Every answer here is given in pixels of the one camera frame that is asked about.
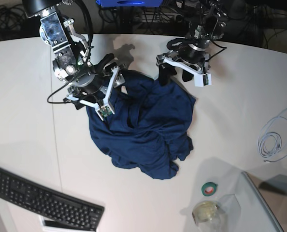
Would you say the glass panel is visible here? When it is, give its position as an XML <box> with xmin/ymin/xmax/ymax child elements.
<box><xmin>243</xmin><ymin>169</ymin><xmax>287</xmax><ymax>232</ymax></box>

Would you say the clear glass jar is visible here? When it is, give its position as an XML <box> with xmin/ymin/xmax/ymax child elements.
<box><xmin>192</xmin><ymin>201</ymin><xmax>221</xmax><ymax>232</ymax></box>

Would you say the blue box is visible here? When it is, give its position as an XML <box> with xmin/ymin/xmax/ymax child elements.
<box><xmin>96</xmin><ymin>0</ymin><xmax>163</xmax><ymax>7</ymax></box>

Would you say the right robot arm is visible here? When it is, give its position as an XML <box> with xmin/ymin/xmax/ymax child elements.
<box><xmin>22</xmin><ymin>0</ymin><xmax>123</xmax><ymax>115</ymax></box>

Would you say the dark blue t-shirt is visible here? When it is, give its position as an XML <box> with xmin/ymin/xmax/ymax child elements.
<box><xmin>86</xmin><ymin>70</ymin><xmax>196</xmax><ymax>180</ymax></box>

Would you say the coiled white cable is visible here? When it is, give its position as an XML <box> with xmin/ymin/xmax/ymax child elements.
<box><xmin>258</xmin><ymin>105</ymin><xmax>287</xmax><ymax>163</ymax></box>

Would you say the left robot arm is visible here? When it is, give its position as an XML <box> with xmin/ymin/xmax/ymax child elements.
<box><xmin>156</xmin><ymin>0</ymin><xmax>231</xmax><ymax>87</ymax></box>

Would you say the black computer keyboard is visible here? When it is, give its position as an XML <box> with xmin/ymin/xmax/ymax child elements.
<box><xmin>0</xmin><ymin>168</ymin><xmax>104</xmax><ymax>232</ymax></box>

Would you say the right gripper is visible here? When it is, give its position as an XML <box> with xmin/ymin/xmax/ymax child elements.
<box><xmin>67</xmin><ymin>53</ymin><xmax>129</xmax><ymax>111</ymax></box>

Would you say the green electrical tape roll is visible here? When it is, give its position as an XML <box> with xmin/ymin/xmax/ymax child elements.
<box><xmin>201</xmin><ymin>182</ymin><xmax>218</xmax><ymax>197</ymax></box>

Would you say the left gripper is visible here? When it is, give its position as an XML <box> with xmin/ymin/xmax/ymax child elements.
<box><xmin>158</xmin><ymin>38</ymin><xmax>210</xmax><ymax>86</ymax></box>

